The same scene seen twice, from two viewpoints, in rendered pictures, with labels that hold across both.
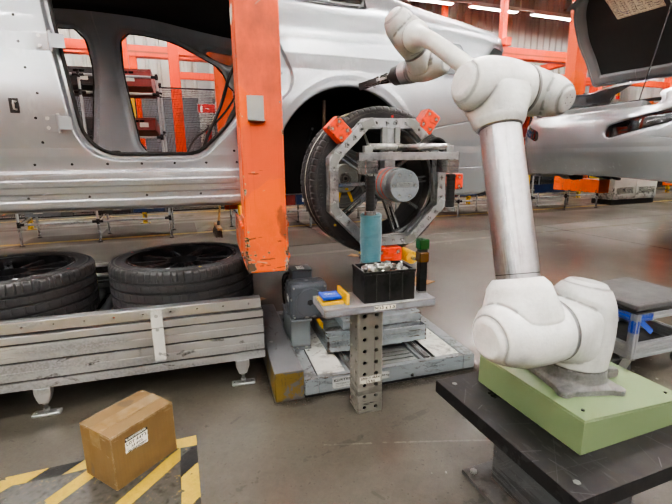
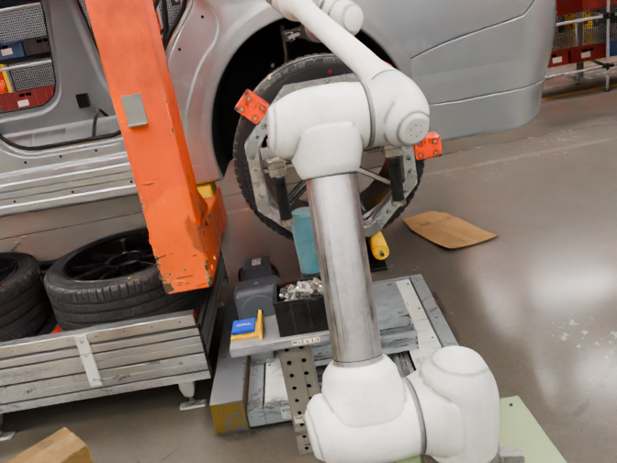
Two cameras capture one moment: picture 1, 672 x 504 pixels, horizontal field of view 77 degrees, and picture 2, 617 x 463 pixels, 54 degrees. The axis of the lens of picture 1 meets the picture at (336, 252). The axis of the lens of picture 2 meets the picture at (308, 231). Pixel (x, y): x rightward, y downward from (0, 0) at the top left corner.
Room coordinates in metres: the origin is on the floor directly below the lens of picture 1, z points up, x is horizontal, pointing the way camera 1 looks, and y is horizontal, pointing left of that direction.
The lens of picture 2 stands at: (-0.05, -0.70, 1.36)
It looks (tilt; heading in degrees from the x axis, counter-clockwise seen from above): 21 degrees down; 17
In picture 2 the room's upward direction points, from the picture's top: 10 degrees counter-clockwise
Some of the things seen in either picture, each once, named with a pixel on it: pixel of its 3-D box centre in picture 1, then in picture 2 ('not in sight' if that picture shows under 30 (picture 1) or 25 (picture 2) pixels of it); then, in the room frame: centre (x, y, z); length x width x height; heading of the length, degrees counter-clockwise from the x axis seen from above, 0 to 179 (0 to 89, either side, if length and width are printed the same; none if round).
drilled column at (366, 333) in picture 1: (365, 356); (303, 389); (1.50, -0.11, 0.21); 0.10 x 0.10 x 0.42; 17
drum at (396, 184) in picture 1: (394, 184); not in sight; (1.80, -0.25, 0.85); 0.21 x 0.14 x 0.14; 17
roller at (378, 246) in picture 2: (400, 252); (375, 239); (1.99, -0.31, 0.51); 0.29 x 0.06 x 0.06; 17
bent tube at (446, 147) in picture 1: (422, 139); not in sight; (1.78, -0.36, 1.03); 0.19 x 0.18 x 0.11; 17
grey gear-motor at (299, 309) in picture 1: (301, 301); (264, 301); (2.02, 0.18, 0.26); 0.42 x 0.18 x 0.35; 17
